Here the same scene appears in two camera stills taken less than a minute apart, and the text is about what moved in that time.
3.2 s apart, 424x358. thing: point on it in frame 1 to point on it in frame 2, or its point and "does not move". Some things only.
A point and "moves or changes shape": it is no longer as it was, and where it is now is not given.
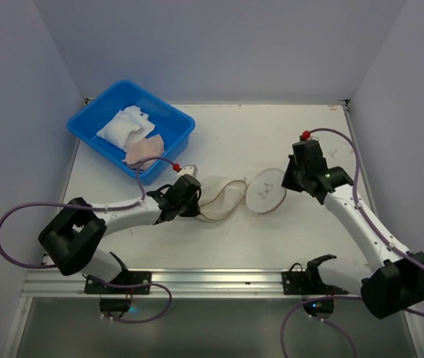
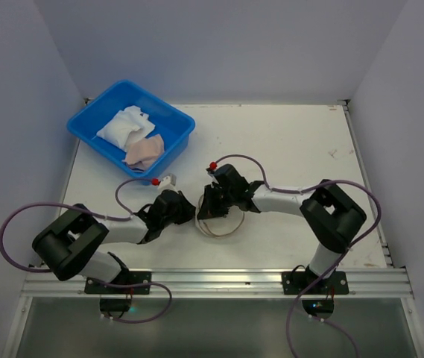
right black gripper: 291,177 to 212,201
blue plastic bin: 173,124 does not move
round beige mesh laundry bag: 220,198 moves or changes shape
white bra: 125,127 does not move
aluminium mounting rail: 179,284 does not move
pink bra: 143,149 does not move
